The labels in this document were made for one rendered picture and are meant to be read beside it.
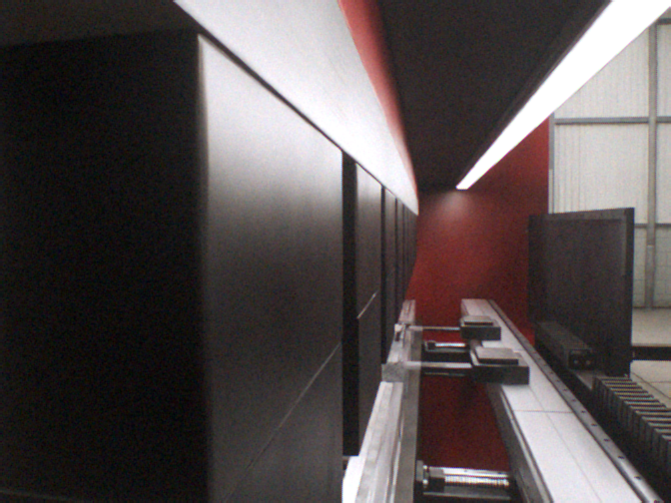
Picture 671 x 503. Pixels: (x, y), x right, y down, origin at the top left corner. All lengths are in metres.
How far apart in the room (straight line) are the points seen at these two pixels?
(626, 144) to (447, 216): 6.87
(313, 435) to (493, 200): 2.25
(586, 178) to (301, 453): 8.71
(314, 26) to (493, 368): 0.98
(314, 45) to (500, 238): 2.24
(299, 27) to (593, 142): 8.78
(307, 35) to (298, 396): 0.11
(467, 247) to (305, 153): 2.24
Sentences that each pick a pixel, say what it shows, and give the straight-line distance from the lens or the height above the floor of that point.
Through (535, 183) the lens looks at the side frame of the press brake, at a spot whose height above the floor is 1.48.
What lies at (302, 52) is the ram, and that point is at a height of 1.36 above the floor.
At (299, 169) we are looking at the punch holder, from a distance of 0.16.
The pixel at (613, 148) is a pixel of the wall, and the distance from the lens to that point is 9.01.
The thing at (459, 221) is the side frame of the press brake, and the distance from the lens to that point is 2.39.
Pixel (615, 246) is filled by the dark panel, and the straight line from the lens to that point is 1.35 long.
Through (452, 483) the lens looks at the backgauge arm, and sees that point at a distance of 1.01.
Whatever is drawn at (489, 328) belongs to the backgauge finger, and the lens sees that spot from 1.52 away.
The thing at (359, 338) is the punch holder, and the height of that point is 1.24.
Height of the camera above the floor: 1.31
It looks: 3 degrees down
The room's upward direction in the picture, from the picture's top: straight up
